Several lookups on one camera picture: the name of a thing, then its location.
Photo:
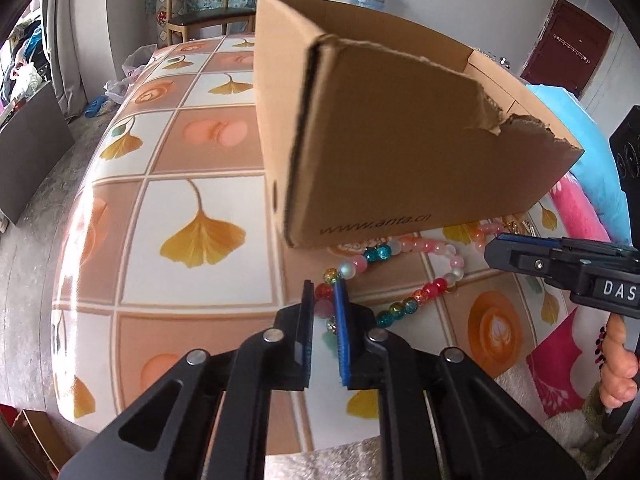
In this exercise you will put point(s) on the brown cardboard box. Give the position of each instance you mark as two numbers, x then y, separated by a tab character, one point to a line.
372	125

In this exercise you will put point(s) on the grey curtain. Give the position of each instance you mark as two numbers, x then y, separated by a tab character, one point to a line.
59	47

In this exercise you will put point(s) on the dark red door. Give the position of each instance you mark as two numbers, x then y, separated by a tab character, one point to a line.
569	49

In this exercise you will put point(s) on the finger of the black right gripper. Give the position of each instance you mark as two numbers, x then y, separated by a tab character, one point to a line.
557	267
530	242

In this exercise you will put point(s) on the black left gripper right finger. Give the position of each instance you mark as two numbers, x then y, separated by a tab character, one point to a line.
360	368

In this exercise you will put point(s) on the ginkgo pattern bed sheet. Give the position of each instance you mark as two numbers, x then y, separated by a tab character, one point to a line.
171	247

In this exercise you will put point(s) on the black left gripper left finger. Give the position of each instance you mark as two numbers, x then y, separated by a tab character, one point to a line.
293	357

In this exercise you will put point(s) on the black flat panel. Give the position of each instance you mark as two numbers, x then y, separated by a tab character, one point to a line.
33	140

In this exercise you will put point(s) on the light blue pillow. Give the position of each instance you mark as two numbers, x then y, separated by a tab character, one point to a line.
595	171

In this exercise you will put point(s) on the right hand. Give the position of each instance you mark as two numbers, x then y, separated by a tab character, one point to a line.
617	385

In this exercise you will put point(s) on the pink floral blanket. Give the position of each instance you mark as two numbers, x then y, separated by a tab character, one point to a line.
559	386

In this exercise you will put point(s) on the wooden chair black seat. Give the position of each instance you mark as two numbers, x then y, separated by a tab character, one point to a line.
221	16

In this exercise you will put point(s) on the white plastic bag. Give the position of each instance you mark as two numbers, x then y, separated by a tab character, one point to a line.
134	64

